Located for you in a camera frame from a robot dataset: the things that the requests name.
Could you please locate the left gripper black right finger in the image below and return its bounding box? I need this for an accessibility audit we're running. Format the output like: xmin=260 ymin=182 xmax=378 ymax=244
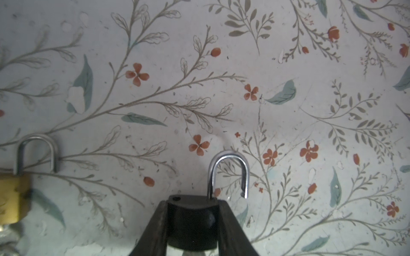
xmin=217 ymin=200 xmax=259 ymax=256

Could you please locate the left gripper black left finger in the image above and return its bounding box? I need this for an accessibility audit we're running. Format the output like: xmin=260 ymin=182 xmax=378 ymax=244
xmin=129 ymin=201 xmax=168 ymax=256

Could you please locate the small black padlock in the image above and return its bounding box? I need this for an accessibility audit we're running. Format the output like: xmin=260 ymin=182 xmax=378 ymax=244
xmin=167 ymin=150 xmax=250 ymax=252

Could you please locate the brass padlock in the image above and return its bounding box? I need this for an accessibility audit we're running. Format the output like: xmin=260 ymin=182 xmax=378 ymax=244
xmin=1 ymin=133 xmax=59 ymax=226

